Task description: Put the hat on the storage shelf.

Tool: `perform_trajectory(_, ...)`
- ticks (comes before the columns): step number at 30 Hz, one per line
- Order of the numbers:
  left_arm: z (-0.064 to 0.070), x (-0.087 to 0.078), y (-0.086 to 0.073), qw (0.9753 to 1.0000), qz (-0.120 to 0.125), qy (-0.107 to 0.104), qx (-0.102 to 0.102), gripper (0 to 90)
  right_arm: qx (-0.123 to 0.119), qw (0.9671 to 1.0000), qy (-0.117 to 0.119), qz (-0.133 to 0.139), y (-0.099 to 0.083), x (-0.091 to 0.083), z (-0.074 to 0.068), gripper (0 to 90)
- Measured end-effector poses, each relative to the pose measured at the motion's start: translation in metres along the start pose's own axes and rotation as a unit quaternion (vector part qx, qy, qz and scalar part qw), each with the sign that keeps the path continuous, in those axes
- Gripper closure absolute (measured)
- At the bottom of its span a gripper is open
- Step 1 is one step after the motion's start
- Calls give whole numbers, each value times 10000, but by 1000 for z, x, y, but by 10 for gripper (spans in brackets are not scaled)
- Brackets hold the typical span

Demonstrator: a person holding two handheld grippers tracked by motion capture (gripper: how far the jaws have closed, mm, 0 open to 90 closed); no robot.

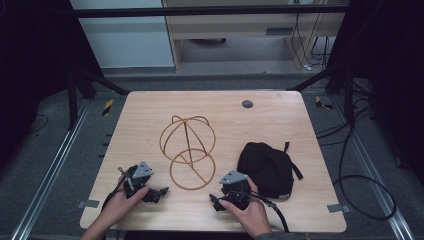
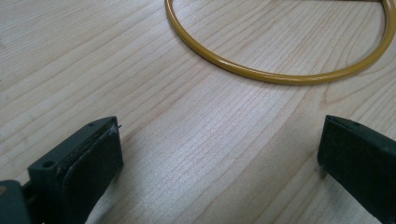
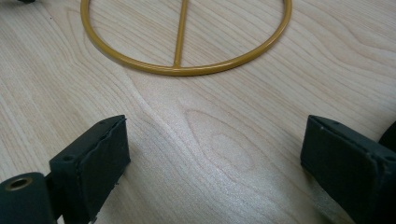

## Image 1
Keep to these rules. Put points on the person's right hand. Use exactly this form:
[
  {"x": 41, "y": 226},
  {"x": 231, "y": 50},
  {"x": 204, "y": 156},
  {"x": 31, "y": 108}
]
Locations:
[{"x": 255, "y": 216}]

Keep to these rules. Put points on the black horizontal frame bar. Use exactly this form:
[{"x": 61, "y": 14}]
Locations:
[{"x": 200, "y": 11}]

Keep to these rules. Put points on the white cabinet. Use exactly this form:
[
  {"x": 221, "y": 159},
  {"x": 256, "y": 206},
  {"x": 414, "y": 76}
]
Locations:
[{"x": 126, "y": 43}]

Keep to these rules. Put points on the yellow black striped tape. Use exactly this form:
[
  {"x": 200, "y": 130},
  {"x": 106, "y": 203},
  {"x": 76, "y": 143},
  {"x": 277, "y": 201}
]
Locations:
[
  {"x": 107, "y": 107},
  {"x": 321, "y": 103}
]

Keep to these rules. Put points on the black cap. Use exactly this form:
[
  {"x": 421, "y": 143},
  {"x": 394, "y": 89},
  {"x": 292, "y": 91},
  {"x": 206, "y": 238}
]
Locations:
[{"x": 266, "y": 168}]

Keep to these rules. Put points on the grey round table grommet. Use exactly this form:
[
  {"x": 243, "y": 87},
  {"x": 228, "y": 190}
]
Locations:
[{"x": 247, "y": 104}]

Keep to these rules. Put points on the aluminium floor rail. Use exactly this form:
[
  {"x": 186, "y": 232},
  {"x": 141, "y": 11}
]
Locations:
[
  {"x": 50, "y": 173},
  {"x": 376, "y": 180}
]

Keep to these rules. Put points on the grey metal table bracket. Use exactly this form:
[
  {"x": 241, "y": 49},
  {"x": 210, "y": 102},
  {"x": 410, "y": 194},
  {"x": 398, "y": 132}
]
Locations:
[
  {"x": 88, "y": 203},
  {"x": 338, "y": 208}
]

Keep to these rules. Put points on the black metal stand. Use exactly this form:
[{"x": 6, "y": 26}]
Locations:
[
  {"x": 71, "y": 100},
  {"x": 349, "y": 96}
]

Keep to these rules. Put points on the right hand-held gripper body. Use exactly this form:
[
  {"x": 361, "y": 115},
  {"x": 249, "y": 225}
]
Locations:
[{"x": 233, "y": 178}]

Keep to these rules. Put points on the light wooden desk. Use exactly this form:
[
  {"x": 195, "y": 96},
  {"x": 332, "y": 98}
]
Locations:
[{"x": 233, "y": 26}]

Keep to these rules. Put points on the dark curtain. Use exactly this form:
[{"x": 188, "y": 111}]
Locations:
[
  {"x": 33, "y": 60},
  {"x": 393, "y": 66}
]

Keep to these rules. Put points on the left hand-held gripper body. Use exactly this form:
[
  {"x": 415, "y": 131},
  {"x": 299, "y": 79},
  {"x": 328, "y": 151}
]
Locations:
[{"x": 142, "y": 170}]

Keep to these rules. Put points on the person's left hand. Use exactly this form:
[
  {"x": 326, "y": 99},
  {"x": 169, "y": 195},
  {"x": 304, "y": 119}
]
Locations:
[{"x": 118, "y": 208}]

